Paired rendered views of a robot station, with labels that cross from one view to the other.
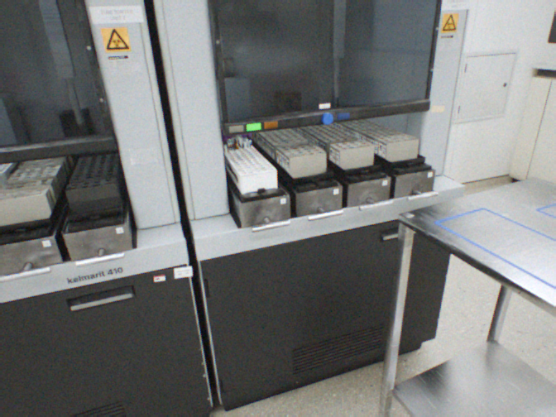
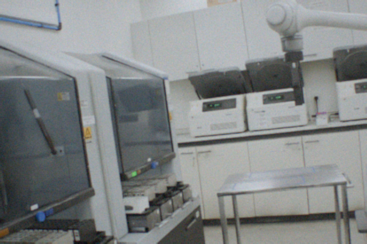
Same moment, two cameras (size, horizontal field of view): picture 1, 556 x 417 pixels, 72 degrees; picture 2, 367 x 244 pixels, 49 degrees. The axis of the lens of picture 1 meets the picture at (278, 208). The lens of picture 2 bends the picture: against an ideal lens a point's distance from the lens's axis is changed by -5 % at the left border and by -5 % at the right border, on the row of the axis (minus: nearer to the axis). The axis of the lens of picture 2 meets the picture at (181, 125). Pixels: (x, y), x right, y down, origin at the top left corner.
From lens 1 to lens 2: 1.40 m
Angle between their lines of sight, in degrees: 55
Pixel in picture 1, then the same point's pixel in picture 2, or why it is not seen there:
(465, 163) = not seen: hidden behind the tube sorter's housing
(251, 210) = (150, 219)
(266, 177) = (145, 201)
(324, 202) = (168, 209)
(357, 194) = (175, 203)
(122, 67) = (90, 147)
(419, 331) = not seen: outside the picture
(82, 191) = (84, 227)
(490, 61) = not seen: hidden behind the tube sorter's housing
